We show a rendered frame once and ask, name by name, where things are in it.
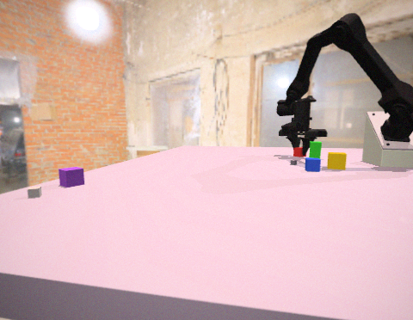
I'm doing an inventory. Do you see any yellow block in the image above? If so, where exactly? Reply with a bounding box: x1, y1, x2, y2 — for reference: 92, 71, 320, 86
327, 152, 347, 169

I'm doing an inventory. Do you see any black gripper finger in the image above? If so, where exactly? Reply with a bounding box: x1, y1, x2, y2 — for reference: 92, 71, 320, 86
286, 137, 301, 148
301, 138, 316, 156

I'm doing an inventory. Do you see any red block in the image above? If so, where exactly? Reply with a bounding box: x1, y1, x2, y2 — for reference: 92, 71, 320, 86
293, 147, 306, 157

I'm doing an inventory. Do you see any green block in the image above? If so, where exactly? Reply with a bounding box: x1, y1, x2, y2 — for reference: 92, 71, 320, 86
309, 152, 321, 159
310, 142, 322, 153

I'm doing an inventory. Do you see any purple block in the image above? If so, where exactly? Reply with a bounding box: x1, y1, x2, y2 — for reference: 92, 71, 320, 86
59, 167, 84, 188

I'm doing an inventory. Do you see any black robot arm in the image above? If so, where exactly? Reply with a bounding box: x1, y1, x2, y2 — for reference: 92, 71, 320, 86
276, 13, 413, 142

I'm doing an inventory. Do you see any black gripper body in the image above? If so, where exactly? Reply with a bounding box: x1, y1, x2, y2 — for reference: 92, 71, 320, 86
279, 114, 328, 138

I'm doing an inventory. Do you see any blue cube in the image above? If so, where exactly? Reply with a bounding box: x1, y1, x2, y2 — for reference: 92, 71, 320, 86
305, 157, 321, 172

